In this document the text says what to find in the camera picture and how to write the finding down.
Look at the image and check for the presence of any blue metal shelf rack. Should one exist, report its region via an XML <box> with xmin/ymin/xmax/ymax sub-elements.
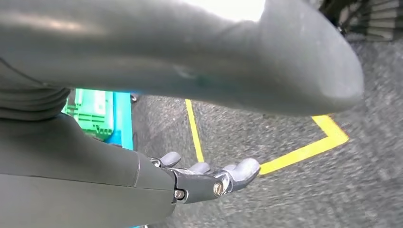
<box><xmin>104</xmin><ymin>91</ymin><xmax>140</xmax><ymax>151</ymax></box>

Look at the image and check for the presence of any black ribbed object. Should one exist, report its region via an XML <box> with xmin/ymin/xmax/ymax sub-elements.
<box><xmin>319</xmin><ymin>0</ymin><xmax>403</xmax><ymax>42</ymax></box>

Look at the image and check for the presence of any green plastic crate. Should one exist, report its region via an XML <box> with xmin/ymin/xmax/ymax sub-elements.
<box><xmin>62</xmin><ymin>88</ymin><xmax>115</xmax><ymax>141</ymax></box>

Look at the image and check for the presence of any yellow floor tape square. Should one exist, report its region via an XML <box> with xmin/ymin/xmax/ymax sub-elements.
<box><xmin>185</xmin><ymin>99</ymin><xmax>349</xmax><ymax>176</ymax></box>

